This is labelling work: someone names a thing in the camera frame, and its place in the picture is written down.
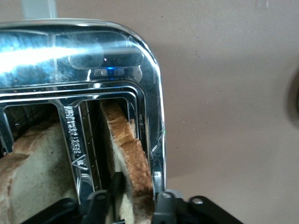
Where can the green plate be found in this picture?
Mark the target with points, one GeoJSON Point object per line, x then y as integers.
{"type": "Point", "coordinates": [295, 100]}

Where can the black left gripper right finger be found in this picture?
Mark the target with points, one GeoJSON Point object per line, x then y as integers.
{"type": "Point", "coordinates": [168, 207]}

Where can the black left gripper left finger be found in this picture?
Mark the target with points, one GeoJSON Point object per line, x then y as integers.
{"type": "Point", "coordinates": [116, 205]}

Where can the toasted bread slice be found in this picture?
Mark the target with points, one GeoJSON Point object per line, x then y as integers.
{"type": "Point", "coordinates": [137, 163]}
{"type": "Point", "coordinates": [35, 168]}

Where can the cream and chrome toaster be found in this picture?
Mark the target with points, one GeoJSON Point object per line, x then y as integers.
{"type": "Point", "coordinates": [70, 58]}

